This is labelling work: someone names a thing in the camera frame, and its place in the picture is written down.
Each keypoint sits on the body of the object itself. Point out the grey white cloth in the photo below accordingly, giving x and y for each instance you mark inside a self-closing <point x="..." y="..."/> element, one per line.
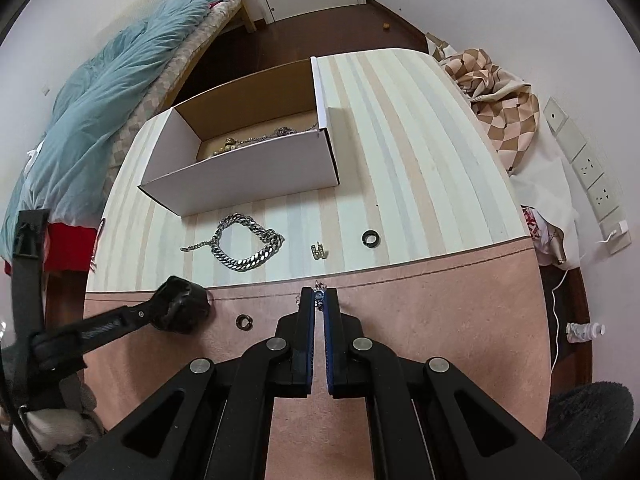
<point x="55" y="420"/>

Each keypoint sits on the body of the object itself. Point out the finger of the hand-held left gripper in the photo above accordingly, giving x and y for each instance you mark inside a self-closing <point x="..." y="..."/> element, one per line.
<point x="177" y="305"/>
<point x="30" y="240"/>

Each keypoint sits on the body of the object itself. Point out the pink suede table mat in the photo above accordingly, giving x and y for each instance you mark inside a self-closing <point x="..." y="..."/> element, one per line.
<point x="450" y="320"/>

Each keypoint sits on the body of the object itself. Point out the small white bottle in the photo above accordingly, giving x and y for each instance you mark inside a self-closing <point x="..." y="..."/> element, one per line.
<point x="585" y="332"/>

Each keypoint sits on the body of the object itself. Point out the small gold clip earring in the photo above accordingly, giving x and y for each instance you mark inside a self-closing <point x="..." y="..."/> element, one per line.
<point x="316" y="251"/>

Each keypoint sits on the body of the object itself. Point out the beige checkered cloth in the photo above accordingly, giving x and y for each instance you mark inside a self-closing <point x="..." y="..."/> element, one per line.
<point x="500" y="100"/>

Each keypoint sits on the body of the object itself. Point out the checked beige mattress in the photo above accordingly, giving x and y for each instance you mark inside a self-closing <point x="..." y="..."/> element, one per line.
<point x="165" y="75"/>

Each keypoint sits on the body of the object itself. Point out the white plastic bag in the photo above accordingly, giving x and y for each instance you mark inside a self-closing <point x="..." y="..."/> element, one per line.
<point x="542" y="185"/>

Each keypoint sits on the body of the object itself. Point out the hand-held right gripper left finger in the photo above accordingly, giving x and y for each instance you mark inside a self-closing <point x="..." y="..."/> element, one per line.
<point x="309" y="330"/>

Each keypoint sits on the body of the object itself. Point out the white cardboard box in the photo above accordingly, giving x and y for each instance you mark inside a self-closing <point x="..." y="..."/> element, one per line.
<point x="240" y="180"/>

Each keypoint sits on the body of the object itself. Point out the wooden bed frame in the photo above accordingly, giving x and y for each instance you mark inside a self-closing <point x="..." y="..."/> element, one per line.
<point x="246" y="16"/>

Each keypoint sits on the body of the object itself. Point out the white wall socket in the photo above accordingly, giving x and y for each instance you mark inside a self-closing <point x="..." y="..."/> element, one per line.
<point x="590" y="166"/>
<point x="605" y="195"/>

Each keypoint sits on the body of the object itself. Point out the white charger plug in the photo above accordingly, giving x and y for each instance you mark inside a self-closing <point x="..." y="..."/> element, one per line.
<point x="621" y="227"/>

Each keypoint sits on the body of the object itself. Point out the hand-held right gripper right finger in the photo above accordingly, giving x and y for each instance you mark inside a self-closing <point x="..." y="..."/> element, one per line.
<point x="328" y="330"/>

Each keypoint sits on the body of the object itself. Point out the small sparkling earring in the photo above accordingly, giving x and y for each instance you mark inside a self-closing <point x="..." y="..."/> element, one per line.
<point x="319" y="290"/>

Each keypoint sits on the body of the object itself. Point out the red and white cloth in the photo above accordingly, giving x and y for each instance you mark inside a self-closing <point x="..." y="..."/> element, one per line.
<point x="542" y="235"/>

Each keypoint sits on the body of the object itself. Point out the dark grey fluffy cushion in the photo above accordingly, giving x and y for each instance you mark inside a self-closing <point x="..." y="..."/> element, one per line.
<point x="590" y="425"/>

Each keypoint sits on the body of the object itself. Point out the light blue blanket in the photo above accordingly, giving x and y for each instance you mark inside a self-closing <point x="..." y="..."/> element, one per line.
<point x="100" y="110"/>

